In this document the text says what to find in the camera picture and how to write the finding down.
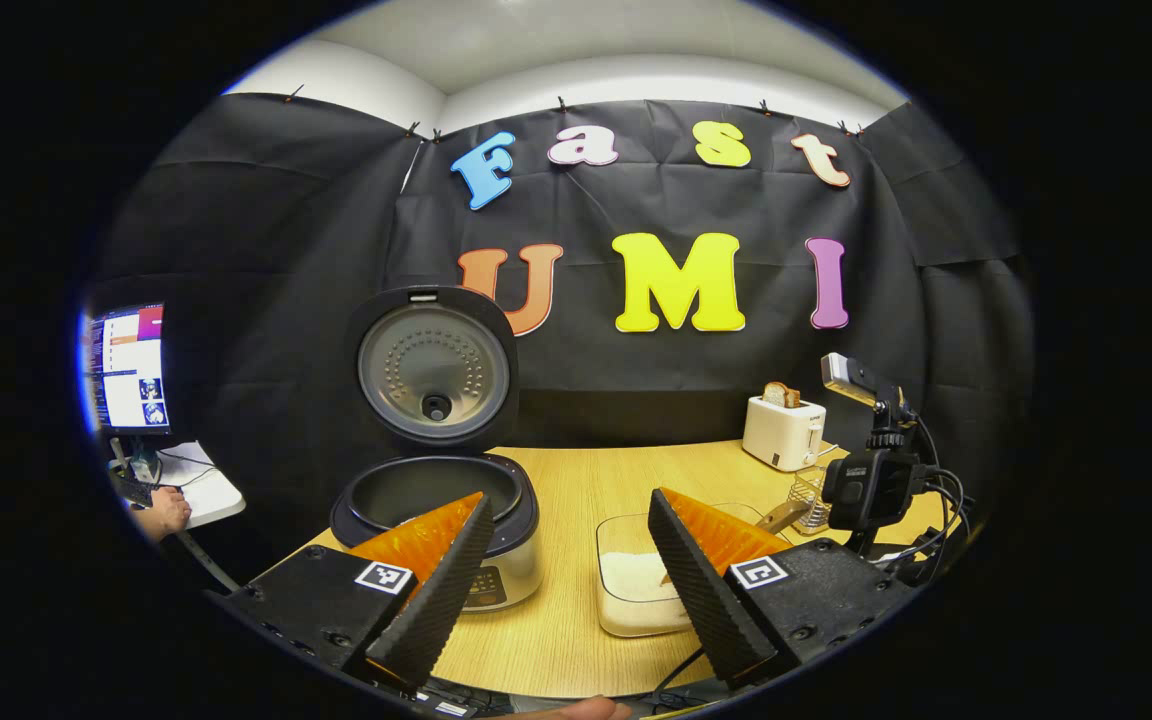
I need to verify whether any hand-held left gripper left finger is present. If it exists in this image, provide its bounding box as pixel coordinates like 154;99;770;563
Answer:
221;491;495;691

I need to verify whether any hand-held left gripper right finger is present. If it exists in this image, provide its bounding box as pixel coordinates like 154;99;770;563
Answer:
646;487;917;691

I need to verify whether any white rice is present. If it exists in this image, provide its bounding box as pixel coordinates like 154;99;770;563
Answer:
601;550;694;608

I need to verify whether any wooden spoon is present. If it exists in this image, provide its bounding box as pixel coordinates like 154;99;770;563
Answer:
658;500;813;589

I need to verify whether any black silver rice cooker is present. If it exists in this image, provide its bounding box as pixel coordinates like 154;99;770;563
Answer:
329;285;542;613

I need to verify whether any clear plastic container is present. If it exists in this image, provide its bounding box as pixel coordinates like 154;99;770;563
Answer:
596;503;787;638

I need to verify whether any white toaster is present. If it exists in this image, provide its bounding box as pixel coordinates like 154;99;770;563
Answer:
742;395;827;473

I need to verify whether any white side table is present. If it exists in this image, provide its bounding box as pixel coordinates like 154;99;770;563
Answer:
116;440;247;531

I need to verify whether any black keyboard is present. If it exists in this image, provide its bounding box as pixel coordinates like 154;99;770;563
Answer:
108;470;157;509

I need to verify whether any computer monitor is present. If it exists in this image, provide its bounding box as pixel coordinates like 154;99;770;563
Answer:
84;303;172;436

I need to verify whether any black backdrop cloth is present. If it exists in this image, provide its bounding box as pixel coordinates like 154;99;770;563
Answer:
86;95;1032;561

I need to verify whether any black cable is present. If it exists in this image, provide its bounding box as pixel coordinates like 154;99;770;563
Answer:
876;415;975;591

